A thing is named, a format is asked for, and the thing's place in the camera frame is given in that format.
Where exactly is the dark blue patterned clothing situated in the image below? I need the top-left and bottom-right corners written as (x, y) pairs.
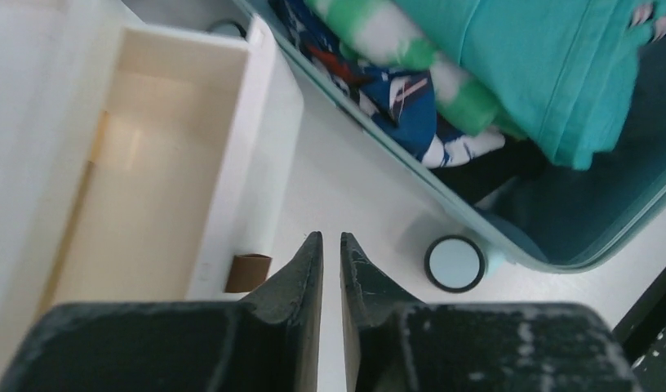
top-left (270, 1), bottom-right (508, 169)

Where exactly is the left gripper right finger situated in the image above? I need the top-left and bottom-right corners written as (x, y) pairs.
top-left (340, 233), bottom-right (641, 391)

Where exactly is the teal folded garment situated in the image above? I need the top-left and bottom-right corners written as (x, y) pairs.
top-left (399, 0), bottom-right (666, 170)

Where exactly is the light blue hard-shell suitcase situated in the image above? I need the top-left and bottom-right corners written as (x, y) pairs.
top-left (239, 1), bottom-right (666, 292)

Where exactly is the white three-drawer storage cabinet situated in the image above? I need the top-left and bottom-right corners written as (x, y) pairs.
top-left (0, 1), bottom-right (304, 376)

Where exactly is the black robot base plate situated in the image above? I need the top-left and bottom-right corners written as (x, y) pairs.
top-left (614, 267), bottom-right (666, 391)

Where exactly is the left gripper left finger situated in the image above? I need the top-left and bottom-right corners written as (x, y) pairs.
top-left (0, 232), bottom-right (323, 391)

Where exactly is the green white patterned cloth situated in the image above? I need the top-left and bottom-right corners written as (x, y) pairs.
top-left (305, 0), bottom-right (526, 139)

